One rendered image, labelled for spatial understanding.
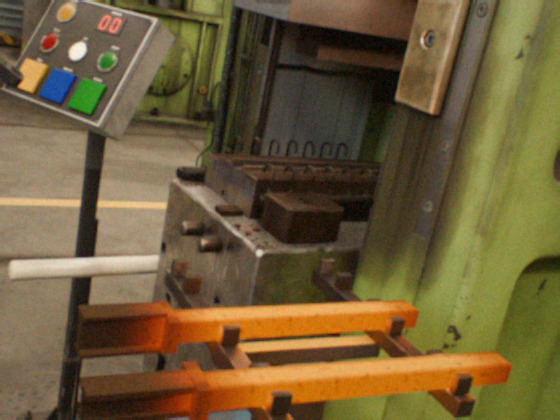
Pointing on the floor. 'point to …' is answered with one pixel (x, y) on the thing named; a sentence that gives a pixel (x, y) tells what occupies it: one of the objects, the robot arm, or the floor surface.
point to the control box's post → (81, 257)
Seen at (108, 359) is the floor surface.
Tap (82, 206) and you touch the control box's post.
